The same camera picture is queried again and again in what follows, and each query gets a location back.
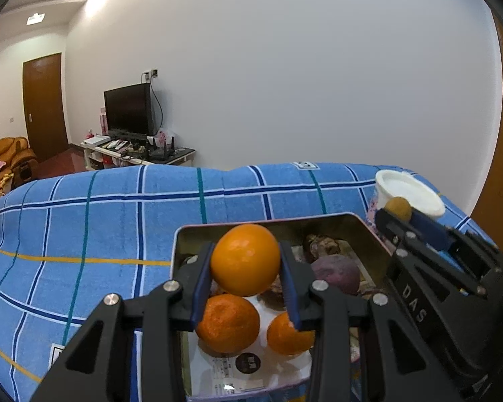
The pink flower decoration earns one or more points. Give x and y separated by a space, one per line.
162 136

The purple round radish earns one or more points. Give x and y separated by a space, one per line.
337 274

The white set-top box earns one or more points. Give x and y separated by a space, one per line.
97 139

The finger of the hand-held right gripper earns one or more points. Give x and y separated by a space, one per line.
396 232
434 230

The brown wooden panel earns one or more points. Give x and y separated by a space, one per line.
501 134

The wall power outlet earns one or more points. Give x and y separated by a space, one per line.
151 74

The large mandarin orange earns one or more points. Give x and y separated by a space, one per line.
228 322

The black router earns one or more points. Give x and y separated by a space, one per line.
163 151

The white television stand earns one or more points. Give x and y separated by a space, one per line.
138 155

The brown wooden door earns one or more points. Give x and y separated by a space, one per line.
44 104

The cut taro piece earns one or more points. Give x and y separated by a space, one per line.
322 245

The black flat television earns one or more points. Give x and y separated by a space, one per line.
128 109

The pink tin box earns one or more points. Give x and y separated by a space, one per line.
188 243

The blue plaid blanket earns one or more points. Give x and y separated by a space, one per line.
109 226

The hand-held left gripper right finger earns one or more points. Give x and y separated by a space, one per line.
292 289

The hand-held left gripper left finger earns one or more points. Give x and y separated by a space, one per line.
201 287

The white floral mug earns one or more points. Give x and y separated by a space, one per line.
406 190

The orange leather sofa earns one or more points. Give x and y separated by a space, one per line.
12 150

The small tan longan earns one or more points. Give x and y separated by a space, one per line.
398 208

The square ceiling light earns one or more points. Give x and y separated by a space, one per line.
35 18

